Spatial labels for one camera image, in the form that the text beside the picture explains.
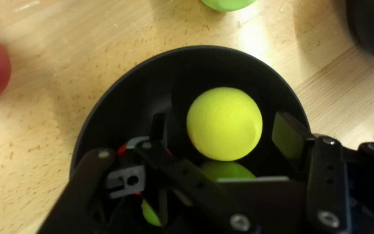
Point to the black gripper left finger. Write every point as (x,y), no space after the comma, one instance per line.
(161,130)

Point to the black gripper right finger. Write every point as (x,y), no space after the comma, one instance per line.
(295,138)

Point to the yellow lemon toy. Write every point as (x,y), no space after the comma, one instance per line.
(225,123)

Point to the green pear toy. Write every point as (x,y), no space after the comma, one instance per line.
(227,170)

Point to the green round fruit toy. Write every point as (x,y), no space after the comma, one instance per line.
(227,2)

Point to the small black bowl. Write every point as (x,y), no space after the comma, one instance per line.
(152,82)

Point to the large black bowl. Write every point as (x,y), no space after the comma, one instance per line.
(373,26)

